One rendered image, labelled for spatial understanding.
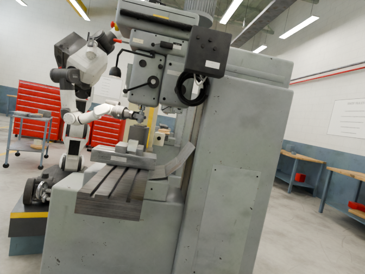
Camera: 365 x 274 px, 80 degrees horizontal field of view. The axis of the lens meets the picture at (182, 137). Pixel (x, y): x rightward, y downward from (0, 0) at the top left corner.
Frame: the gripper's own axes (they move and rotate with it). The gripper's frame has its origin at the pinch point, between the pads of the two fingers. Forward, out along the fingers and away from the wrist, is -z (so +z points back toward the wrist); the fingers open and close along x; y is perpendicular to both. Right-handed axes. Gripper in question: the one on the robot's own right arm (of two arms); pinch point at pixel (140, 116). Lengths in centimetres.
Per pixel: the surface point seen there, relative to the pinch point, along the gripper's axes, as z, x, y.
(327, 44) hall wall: -258, 535, -271
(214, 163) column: -53, -6, 17
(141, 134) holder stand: 6.8, 23.7, 14.1
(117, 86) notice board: 480, 787, -85
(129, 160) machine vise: -8.3, -23.0, 23.6
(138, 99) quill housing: -1.4, -10.1, -10.5
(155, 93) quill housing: -10.1, -7.0, -15.7
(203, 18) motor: -28, 1, -66
